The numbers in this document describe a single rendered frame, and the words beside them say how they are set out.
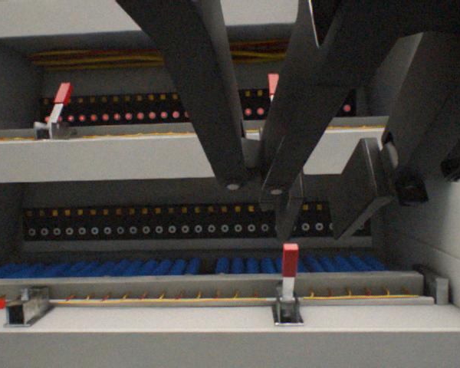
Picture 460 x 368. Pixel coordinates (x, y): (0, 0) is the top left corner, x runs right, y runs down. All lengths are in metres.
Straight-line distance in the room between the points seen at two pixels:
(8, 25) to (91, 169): 0.24
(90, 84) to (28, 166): 0.30
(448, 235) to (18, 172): 0.48
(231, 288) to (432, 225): 0.25
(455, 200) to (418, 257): 0.10
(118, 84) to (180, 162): 0.34
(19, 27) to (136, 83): 0.21
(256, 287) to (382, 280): 0.14
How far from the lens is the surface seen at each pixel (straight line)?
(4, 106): 0.64
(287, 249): 0.28
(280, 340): 0.33
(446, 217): 0.42
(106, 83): 0.66
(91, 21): 0.48
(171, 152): 0.35
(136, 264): 0.46
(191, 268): 0.42
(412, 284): 0.42
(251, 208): 0.48
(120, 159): 0.37
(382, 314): 0.37
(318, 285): 0.38
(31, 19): 0.52
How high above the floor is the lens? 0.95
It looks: 14 degrees up
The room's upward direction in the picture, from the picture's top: 1 degrees counter-clockwise
